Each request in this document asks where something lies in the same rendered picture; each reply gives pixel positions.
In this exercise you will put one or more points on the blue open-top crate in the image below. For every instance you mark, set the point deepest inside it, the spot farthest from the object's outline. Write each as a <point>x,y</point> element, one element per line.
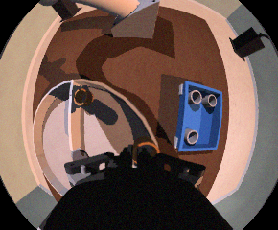
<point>205,120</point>

